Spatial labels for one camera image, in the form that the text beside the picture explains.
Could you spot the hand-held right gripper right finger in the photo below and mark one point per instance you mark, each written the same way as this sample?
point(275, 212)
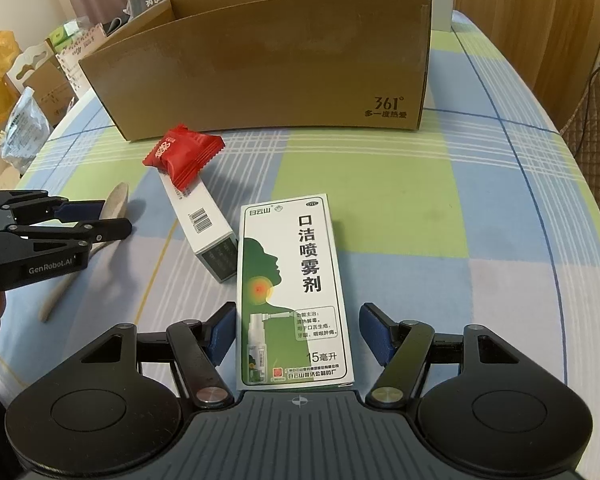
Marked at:
point(375, 332)

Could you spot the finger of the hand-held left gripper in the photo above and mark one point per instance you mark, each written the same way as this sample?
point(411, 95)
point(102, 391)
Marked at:
point(82, 211)
point(110, 229)

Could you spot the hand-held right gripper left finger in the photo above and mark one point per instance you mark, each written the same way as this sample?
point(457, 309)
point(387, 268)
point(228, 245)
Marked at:
point(222, 332)

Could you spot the wooden spoon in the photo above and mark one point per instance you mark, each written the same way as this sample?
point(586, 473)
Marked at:
point(112, 205)

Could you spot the green and white medicine box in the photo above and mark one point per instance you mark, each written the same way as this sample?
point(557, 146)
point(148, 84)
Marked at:
point(290, 270)

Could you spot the red candy packet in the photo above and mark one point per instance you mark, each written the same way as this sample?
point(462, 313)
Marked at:
point(185, 152)

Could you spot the brown cardboard box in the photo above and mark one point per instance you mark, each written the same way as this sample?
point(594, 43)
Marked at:
point(260, 70)

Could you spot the white printed plastic bag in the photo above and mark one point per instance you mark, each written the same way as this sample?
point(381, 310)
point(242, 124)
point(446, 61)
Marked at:
point(25, 135)

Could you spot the brown cardboard hang package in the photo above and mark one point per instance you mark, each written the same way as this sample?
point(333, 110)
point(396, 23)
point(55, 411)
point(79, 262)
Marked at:
point(45, 90)

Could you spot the white carton with pink print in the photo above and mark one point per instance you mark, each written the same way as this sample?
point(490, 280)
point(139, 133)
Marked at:
point(82, 52)

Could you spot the checked tablecloth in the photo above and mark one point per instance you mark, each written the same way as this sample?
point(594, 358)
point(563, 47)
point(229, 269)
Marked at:
point(480, 210)

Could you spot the green and white small box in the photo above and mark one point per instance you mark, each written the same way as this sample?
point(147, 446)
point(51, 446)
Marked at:
point(60, 35)

